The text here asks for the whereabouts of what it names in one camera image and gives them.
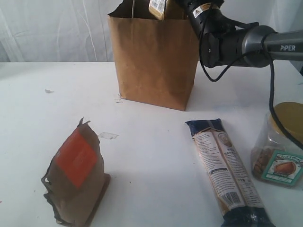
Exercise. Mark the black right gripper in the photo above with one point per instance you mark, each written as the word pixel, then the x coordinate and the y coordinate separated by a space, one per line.
pixel 205 16

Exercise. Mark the yellow grain bottle white cap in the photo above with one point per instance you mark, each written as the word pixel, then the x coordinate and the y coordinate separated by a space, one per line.
pixel 157 8

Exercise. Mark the brown paper shopping bag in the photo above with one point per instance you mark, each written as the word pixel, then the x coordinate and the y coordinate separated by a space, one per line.
pixel 155 60

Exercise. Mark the clear nut jar gold lid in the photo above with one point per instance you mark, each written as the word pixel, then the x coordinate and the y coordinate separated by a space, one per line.
pixel 274 158

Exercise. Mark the long pasta packet dark blue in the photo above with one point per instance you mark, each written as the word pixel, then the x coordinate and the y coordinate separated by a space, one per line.
pixel 237 197

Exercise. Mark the white backdrop curtain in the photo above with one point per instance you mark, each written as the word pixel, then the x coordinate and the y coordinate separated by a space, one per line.
pixel 77 30

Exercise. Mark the brown pouch with orange label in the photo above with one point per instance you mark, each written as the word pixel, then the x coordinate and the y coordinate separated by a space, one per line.
pixel 75 180

